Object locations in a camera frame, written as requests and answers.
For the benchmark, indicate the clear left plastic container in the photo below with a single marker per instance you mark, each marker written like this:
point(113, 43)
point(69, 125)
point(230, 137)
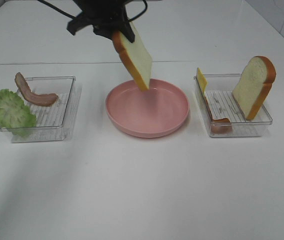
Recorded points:
point(55, 122)

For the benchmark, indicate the green lettuce leaf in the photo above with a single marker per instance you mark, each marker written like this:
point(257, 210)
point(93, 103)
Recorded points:
point(14, 114)

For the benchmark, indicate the clear plastic container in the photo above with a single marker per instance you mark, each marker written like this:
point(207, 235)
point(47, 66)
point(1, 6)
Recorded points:
point(222, 105)
point(55, 122)

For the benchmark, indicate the bread slice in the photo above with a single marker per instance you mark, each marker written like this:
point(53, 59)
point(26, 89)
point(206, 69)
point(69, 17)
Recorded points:
point(135, 57)
point(254, 85)

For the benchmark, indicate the clear right plastic container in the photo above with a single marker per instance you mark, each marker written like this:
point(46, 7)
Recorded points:
point(222, 105)

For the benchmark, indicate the bacon strip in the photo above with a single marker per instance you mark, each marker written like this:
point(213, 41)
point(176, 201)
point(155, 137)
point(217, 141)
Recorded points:
point(45, 100)
point(218, 126)

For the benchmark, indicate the pink round plate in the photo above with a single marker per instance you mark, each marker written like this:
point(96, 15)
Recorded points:
point(157, 112)

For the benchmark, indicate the yellow cheese slice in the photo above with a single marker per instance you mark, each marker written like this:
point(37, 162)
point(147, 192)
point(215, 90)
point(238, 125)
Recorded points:
point(201, 80)

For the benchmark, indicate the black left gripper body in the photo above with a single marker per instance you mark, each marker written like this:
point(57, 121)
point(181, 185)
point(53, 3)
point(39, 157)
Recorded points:
point(95, 12)

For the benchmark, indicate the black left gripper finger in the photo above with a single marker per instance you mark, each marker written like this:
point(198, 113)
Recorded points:
point(104, 30)
point(126, 29)

